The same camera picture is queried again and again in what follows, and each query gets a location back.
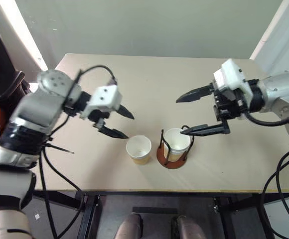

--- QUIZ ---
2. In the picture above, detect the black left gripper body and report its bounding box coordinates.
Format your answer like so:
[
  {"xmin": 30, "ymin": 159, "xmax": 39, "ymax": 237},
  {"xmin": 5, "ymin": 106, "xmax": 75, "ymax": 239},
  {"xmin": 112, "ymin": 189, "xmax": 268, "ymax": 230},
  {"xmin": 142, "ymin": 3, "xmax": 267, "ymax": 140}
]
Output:
[{"xmin": 88, "ymin": 109, "xmax": 111, "ymax": 130}]

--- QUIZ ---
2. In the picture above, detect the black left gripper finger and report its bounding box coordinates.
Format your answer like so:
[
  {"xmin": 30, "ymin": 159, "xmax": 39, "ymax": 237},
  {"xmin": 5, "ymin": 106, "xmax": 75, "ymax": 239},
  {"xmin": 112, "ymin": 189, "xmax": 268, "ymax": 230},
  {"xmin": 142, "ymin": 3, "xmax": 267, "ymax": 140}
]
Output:
[
  {"xmin": 117, "ymin": 104, "xmax": 136, "ymax": 120},
  {"xmin": 98, "ymin": 124, "xmax": 130, "ymax": 140}
]

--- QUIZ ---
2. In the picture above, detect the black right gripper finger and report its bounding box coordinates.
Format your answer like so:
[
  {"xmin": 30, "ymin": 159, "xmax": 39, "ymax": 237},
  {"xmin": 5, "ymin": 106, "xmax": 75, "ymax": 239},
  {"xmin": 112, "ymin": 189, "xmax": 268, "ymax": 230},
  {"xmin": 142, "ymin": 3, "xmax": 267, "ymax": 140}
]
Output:
[
  {"xmin": 176, "ymin": 84, "xmax": 214, "ymax": 104},
  {"xmin": 180, "ymin": 117, "xmax": 231, "ymax": 137}
]

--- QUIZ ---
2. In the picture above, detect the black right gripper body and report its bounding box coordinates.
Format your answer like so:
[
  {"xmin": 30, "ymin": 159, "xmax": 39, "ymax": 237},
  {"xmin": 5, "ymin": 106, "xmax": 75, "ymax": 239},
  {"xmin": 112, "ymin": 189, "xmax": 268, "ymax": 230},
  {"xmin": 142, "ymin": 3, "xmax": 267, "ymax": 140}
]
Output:
[{"xmin": 209, "ymin": 82, "xmax": 250, "ymax": 122}]

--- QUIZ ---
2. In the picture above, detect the white paper cup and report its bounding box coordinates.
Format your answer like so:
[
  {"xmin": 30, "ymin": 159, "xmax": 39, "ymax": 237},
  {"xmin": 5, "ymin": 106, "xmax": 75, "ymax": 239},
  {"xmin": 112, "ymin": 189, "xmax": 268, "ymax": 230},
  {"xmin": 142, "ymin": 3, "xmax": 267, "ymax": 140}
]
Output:
[
  {"xmin": 126, "ymin": 135, "xmax": 152, "ymax": 165},
  {"xmin": 163, "ymin": 127, "xmax": 191, "ymax": 162}
]

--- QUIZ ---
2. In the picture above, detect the black flat plate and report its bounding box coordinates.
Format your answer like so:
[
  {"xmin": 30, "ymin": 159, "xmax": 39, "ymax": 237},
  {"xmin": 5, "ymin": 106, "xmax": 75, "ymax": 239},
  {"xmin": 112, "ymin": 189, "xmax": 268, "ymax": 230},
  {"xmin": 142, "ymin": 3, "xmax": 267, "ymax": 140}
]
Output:
[{"xmin": 132, "ymin": 206, "xmax": 179, "ymax": 215}]

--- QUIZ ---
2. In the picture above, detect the dark rounded robot foot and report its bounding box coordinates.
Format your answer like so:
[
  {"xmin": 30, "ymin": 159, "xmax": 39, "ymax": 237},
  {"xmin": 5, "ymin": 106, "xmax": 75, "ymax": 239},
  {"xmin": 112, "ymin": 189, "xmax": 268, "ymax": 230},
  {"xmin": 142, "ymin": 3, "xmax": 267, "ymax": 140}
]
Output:
[
  {"xmin": 117, "ymin": 213, "xmax": 144, "ymax": 239},
  {"xmin": 171, "ymin": 215, "xmax": 207, "ymax": 239}
]

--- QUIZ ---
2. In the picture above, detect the black chair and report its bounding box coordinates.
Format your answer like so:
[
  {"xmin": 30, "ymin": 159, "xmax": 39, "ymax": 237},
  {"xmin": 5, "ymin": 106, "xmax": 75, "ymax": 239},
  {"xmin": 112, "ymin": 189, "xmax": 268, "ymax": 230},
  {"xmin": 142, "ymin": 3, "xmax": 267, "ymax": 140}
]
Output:
[{"xmin": 0, "ymin": 17, "xmax": 32, "ymax": 102}]

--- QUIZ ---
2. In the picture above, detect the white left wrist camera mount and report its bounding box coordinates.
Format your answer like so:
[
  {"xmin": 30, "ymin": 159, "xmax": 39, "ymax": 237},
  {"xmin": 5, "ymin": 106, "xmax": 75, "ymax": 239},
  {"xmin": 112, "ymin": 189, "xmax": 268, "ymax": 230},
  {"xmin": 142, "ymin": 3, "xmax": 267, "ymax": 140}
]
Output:
[{"xmin": 81, "ymin": 84, "xmax": 123, "ymax": 120}]

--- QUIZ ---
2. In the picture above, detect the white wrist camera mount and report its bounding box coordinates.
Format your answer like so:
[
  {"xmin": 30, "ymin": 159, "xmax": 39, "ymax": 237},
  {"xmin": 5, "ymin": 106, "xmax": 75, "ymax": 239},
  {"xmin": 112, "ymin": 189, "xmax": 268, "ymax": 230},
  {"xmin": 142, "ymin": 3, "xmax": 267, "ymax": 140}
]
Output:
[
  {"xmin": 213, "ymin": 58, "xmax": 251, "ymax": 97},
  {"xmin": 81, "ymin": 84, "xmax": 123, "ymax": 120}
]

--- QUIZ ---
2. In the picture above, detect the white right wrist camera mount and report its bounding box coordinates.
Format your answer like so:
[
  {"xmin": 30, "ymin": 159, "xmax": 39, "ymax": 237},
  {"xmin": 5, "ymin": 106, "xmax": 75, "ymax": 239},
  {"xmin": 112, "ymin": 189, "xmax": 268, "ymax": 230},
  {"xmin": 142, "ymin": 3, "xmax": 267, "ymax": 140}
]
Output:
[{"xmin": 213, "ymin": 58, "xmax": 251, "ymax": 97}]

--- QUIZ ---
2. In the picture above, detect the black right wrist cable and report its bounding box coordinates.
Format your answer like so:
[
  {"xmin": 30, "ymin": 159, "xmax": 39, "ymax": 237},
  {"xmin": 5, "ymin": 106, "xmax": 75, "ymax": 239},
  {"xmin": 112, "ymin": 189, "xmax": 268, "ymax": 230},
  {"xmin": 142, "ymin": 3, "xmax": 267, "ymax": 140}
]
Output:
[{"xmin": 245, "ymin": 107, "xmax": 289, "ymax": 126}]

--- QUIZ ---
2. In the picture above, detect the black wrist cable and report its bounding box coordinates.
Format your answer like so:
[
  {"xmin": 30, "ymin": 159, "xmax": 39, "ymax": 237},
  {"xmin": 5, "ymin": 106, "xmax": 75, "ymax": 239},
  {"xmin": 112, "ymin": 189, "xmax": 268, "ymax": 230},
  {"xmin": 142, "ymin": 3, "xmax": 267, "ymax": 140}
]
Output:
[
  {"xmin": 73, "ymin": 65, "xmax": 118, "ymax": 86},
  {"xmin": 245, "ymin": 107, "xmax": 289, "ymax": 126}
]

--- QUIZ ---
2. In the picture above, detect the black cable tie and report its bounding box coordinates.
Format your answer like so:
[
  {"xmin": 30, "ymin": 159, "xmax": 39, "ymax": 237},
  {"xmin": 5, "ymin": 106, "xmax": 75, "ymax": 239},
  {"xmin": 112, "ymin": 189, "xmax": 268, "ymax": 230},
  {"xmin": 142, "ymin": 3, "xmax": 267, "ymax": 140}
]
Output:
[{"xmin": 46, "ymin": 143, "xmax": 75, "ymax": 154}]

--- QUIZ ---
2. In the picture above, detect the wire cup holder brown base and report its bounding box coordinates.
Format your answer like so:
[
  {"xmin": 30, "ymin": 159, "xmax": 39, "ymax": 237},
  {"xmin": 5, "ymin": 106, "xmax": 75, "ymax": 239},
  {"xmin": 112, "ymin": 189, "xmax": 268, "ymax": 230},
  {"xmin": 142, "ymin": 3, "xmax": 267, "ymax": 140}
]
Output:
[{"xmin": 156, "ymin": 125, "xmax": 195, "ymax": 169}]

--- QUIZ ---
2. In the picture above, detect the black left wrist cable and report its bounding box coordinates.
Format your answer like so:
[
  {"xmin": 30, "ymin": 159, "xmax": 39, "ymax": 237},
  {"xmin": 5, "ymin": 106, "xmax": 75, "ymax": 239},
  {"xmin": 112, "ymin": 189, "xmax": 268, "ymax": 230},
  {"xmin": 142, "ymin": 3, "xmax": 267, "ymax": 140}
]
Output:
[{"xmin": 73, "ymin": 65, "xmax": 118, "ymax": 86}]

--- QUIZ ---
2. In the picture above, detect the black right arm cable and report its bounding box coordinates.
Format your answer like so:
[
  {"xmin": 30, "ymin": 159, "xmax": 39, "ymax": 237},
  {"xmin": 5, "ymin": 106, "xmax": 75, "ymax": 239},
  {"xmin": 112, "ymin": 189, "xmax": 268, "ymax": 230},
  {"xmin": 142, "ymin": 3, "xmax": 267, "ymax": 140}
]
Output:
[{"xmin": 261, "ymin": 146, "xmax": 289, "ymax": 239}]

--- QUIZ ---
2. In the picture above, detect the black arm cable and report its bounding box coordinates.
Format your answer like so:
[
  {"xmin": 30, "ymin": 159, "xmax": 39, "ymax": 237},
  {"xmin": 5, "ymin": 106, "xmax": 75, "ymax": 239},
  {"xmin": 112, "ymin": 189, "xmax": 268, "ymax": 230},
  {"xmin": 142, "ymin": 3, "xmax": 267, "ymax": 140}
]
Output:
[
  {"xmin": 38, "ymin": 117, "xmax": 86, "ymax": 239},
  {"xmin": 261, "ymin": 146, "xmax": 289, "ymax": 239}
]

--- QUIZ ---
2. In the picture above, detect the black table frame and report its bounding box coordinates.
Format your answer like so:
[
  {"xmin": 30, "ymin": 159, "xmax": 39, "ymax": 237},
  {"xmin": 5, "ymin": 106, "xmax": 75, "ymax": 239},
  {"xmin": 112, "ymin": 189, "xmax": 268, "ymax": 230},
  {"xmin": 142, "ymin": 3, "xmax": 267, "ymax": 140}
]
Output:
[{"xmin": 32, "ymin": 190, "xmax": 289, "ymax": 239}]

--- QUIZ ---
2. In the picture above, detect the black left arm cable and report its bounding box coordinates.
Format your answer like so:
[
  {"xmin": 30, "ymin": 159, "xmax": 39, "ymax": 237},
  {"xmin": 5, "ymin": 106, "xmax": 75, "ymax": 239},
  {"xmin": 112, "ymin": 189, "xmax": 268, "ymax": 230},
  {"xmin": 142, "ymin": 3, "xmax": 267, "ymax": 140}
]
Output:
[{"xmin": 38, "ymin": 117, "xmax": 86, "ymax": 239}]

